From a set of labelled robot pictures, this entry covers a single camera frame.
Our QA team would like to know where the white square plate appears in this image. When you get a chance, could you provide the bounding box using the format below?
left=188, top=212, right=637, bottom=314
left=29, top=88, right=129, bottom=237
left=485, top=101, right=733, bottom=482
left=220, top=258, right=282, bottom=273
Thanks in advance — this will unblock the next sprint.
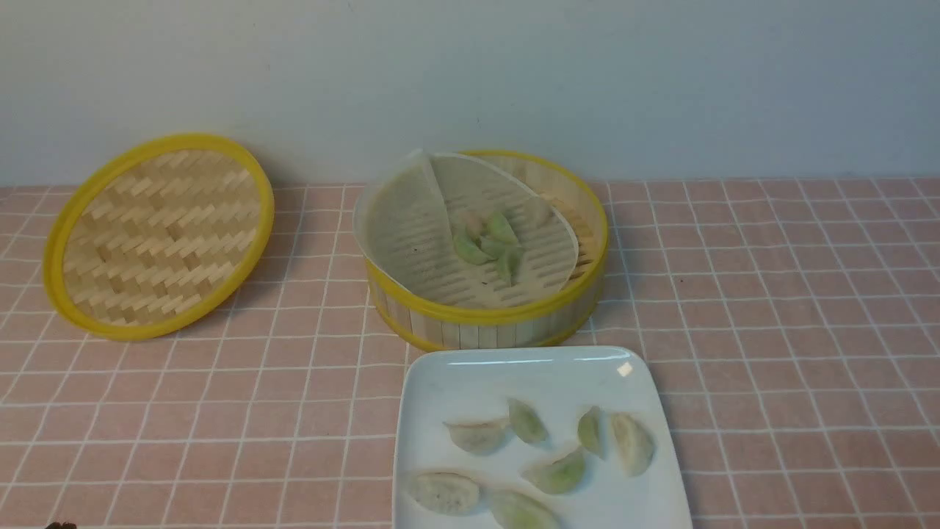
left=393, top=346, right=693, bottom=528

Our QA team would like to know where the green dumpling centre plate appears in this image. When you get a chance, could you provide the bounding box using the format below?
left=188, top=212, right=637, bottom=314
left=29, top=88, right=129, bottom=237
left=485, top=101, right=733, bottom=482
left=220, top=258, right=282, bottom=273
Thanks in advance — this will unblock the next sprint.
left=520, top=447, right=587, bottom=495

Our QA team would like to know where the yellow-rimmed bamboo steamer basket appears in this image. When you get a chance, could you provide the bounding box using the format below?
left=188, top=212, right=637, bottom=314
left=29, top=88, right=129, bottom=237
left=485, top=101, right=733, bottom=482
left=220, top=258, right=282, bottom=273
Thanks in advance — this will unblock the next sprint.
left=355, top=150, right=609, bottom=352

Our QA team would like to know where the white perforated steamer liner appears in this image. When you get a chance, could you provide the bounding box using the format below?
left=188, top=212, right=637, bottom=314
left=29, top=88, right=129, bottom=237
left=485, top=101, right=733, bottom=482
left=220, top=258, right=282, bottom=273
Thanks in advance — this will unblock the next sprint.
left=355, top=148, right=579, bottom=309

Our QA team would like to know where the pinkish dumpling in steamer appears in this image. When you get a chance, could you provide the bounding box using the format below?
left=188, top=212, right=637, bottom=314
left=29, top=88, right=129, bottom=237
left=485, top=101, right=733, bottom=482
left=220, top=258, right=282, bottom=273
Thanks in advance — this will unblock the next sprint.
left=461, top=211, right=485, bottom=240

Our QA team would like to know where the pale dumpling upper left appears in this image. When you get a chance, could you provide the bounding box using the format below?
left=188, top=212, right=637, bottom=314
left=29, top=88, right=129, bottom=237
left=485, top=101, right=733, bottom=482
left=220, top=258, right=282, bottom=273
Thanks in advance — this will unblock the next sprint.
left=443, top=417, right=510, bottom=456

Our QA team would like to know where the pale dumpling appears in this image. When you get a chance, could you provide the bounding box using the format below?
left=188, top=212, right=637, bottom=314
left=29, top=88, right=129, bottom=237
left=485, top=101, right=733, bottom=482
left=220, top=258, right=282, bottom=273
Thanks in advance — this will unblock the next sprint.
left=609, top=412, right=656, bottom=478
left=443, top=417, right=510, bottom=456
left=407, top=472, right=482, bottom=516

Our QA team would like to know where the small green dumpling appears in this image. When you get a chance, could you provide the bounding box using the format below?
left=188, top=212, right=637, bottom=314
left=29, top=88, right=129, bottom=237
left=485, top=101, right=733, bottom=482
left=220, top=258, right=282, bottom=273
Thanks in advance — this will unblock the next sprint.
left=576, top=406, right=604, bottom=459

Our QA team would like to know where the pale dumpling lower left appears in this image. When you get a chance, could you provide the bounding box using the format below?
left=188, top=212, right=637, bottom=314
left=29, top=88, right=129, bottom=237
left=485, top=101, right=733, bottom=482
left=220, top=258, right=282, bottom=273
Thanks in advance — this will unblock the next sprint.
left=407, top=472, right=482, bottom=516

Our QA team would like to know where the green dumpling bottom edge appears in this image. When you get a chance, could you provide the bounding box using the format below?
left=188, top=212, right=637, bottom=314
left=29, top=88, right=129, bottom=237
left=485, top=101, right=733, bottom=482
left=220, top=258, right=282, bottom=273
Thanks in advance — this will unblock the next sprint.
left=490, top=489, right=562, bottom=528

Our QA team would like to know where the pale dumpling right side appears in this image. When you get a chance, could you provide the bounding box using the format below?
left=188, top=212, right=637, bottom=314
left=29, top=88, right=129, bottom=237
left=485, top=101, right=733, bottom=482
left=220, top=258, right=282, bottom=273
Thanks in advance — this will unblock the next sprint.
left=609, top=412, right=656, bottom=478

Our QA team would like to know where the yellow-rimmed bamboo steamer lid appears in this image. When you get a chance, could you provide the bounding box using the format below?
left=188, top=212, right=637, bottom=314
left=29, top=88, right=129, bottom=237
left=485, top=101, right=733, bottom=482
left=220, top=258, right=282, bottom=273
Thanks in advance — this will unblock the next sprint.
left=43, top=134, right=275, bottom=341

